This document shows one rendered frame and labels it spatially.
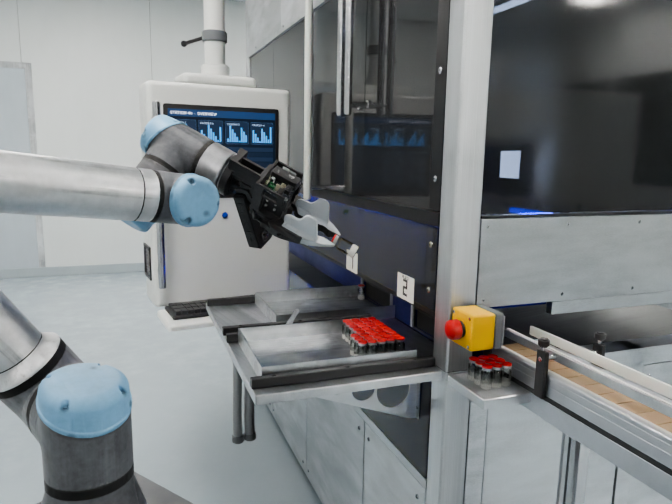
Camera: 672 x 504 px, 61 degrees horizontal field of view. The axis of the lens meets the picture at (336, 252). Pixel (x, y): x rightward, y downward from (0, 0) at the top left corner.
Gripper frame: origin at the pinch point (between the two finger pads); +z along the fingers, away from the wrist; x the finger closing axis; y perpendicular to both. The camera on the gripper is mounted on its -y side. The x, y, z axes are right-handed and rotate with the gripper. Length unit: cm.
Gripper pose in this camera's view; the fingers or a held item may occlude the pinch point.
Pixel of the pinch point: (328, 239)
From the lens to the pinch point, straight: 95.9
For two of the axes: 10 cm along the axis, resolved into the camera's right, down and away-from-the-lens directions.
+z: 8.7, 4.9, -0.6
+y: 2.9, -6.1, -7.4
